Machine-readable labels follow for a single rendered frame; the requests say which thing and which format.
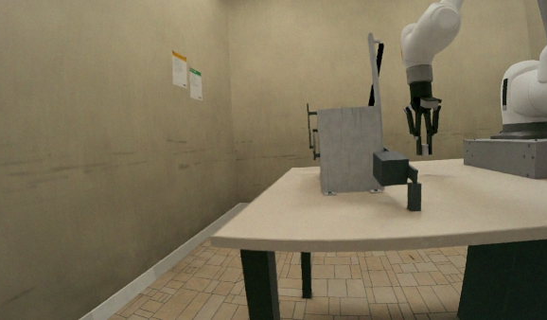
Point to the grey cylinder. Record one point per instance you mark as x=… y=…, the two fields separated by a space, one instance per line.
x=425 y=150

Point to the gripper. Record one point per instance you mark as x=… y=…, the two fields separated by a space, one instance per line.
x=417 y=91

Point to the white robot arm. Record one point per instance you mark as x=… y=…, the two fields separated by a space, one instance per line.
x=524 y=85

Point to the black straight rod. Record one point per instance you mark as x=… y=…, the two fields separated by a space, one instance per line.
x=379 y=58

